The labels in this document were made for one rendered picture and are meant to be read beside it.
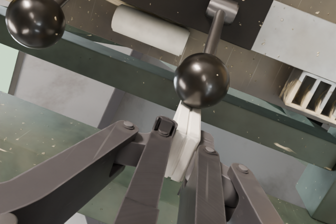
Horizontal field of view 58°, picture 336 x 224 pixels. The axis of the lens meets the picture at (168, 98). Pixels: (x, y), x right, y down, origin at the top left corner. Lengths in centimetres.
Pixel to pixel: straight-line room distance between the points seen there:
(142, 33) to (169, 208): 20
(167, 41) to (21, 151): 21
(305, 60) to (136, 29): 17
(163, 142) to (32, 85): 271
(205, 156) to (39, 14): 14
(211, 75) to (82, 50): 27
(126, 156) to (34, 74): 263
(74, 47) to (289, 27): 27
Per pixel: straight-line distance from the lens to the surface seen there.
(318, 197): 49
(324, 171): 50
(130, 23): 32
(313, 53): 32
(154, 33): 32
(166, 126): 16
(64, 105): 304
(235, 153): 201
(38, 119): 45
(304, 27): 32
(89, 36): 118
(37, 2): 22
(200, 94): 19
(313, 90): 34
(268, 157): 186
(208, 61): 19
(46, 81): 284
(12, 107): 47
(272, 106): 91
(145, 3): 30
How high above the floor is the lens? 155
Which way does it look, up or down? 38 degrees down
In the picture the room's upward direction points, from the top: 83 degrees counter-clockwise
